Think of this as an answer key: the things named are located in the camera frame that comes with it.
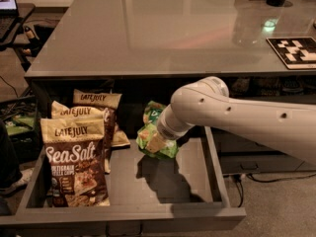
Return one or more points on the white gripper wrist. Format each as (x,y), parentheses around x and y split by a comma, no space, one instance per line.
(167,131)

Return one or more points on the green rice chip bag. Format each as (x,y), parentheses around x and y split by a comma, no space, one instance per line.
(150,116)

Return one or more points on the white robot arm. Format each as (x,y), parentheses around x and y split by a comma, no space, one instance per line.
(192,102)

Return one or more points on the rear Late July chip bag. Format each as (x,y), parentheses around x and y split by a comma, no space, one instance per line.
(108,103)

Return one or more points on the late july chip bag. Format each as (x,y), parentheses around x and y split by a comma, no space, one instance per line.
(108,103)
(74,149)
(59,111)

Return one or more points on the open grey top drawer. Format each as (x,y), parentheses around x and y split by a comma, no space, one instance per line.
(147,196)

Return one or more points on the front Late July chip bag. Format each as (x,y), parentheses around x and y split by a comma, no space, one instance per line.
(74,149)

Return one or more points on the middle Late July chip bag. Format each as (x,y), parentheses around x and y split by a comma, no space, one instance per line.
(59,111)

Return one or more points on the grey cabinet lower drawers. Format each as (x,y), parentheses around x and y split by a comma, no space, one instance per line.
(256,155)

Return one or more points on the black crate with items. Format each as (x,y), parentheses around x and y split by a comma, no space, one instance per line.
(21,118)

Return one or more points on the person leg and shoe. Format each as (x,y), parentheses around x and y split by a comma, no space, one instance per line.
(12,177)

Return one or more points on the black white fiducial marker board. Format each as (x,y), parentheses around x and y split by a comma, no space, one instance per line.
(295,53)

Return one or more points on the dark side desk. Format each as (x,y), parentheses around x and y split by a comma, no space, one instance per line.
(25,10)

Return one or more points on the laptop on side desk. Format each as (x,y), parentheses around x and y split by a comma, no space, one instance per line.
(9,14)

